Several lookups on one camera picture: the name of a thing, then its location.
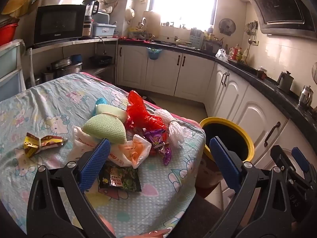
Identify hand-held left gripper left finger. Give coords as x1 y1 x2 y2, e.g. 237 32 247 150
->
26 138 117 238

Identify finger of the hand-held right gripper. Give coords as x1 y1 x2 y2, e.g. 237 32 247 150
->
270 144 310 189
291 147 317 187

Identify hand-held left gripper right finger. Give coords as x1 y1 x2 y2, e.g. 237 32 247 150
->
209 136 296 238

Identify black green snack packet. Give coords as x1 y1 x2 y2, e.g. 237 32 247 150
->
98 162 142 192

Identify yellow rimmed trash bin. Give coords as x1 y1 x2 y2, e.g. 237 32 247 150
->
196 117 255 196

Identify green mesh sponge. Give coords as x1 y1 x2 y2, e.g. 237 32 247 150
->
82 104 128 144

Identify white orange plastic bag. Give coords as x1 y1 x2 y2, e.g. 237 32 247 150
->
71 126 152 169

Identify white mesh net bag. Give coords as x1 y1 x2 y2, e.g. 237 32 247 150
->
154 108 186 150

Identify purple snack wrapper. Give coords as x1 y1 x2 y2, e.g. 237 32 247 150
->
143 128 172 166

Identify red plastic bag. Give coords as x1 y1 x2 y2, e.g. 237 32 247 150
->
125 90 167 132

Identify yellow brown snack wrapper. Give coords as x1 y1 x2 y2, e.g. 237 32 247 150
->
23 132 68 158

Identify steel teapot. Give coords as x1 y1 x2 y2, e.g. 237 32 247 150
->
298 85 314 108

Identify black stone countertop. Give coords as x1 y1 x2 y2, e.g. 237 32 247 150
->
117 37 317 139

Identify grey kettle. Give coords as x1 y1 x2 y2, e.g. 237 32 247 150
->
277 71 294 91

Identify cartoon printed blanket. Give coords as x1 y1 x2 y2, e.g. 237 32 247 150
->
0 72 206 238

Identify steel cooking pot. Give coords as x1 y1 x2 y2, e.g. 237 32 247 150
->
51 57 83 78

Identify black wok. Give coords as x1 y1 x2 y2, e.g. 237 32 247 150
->
90 55 113 66

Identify clear plastic bag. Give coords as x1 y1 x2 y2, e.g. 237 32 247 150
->
215 49 228 61

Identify black spice rack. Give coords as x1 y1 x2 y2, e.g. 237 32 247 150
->
202 33 223 54

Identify steel shelf rack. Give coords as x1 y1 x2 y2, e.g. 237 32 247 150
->
25 37 118 85

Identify blue hanging bin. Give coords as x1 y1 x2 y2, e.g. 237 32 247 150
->
147 48 162 61

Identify plastic drawer cabinet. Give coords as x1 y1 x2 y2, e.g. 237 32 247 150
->
0 39 26 102

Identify hanging kitchen utensils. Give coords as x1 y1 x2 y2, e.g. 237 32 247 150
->
245 21 259 45

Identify blue plastic basket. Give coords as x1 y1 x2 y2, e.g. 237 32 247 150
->
92 23 117 37

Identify yellow dish rack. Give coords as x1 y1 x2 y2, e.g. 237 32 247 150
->
127 26 154 41

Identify black microwave oven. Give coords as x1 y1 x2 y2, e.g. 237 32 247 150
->
33 4 87 46

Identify grey-blue storage box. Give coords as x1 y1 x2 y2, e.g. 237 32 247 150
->
93 12 109 24

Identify black range hood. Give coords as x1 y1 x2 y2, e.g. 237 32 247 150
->
243 0 317 40

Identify beige cutting board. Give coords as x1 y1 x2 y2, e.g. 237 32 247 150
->
144 11 161 37

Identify blender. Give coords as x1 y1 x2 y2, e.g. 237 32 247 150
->
83 0 100 37

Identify red basin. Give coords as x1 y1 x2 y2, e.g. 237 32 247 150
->
0 23 19 46

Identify window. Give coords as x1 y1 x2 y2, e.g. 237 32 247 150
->
151 0 218 28

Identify white pot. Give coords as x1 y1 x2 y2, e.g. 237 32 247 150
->
37 0 65 7

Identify round wall fan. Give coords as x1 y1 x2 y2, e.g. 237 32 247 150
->
218 18 236 36

